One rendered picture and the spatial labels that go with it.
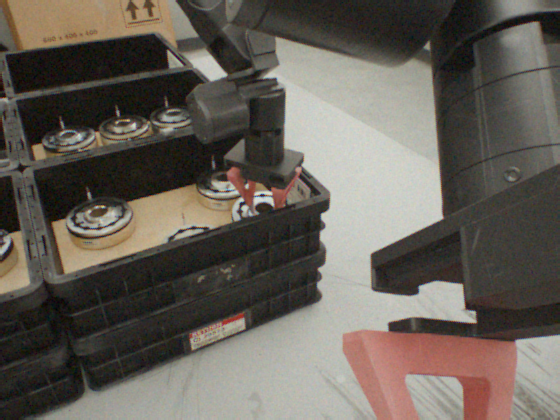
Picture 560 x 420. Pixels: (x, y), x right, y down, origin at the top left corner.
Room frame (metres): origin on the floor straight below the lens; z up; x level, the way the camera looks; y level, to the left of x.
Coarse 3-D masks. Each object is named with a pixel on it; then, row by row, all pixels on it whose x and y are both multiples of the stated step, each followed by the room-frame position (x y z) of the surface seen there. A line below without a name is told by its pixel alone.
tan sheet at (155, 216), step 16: (176, 192) 0.75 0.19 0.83; (192, 192) 0.75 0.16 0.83; (144, 208) 0.70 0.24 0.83; (160, 208) 0.70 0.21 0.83; (176, 208) 0.70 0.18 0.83; (192, 208) 0.70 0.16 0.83; (208, 208) 0.70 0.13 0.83; (64, 224) 0.65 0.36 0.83; (144, 224) 0.65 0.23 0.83; (160, 224) 0.65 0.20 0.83; (176, 224) 0.65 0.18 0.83; (64, 240) 0.61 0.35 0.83; (128, 240) 0.61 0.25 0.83; (144, 240) 0.61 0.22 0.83; (160, 240) 0.61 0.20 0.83; (64, 256) 0.57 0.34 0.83; (80, 256) 0.57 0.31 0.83; (96, 256) 0.57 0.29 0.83; (112, 256) 0.57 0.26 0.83
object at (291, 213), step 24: (144, 144) 0.75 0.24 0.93; (48, 168) 0.68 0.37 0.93; (264, 216) 0.54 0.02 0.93; (288, 216) 0.56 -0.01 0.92; (312, 216) 0.58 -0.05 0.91; (48, 240) 0.49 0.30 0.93; (192, 240) 0.49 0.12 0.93; (216, 240) 0.51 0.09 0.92; (48, 264) 0.45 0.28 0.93; (96, 264) 0.45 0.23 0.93; (120, 264) 0.45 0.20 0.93; (144, 264) 0.46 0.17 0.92; (48, 288) 0.42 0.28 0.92; (72, 288) 0.42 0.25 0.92
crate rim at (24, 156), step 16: (128, 80) 1.04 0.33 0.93; (208, 80) 1.04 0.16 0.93; (32, 96) 0.95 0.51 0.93; (48, 96) 0.96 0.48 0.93; (16, 112) 0.87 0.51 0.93; (16, 128) 0.81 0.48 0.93; (192, 128) 0.81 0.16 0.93; (16, 144) 0.75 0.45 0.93; (112, 144) 0.75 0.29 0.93; (48, 160) 0.70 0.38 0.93
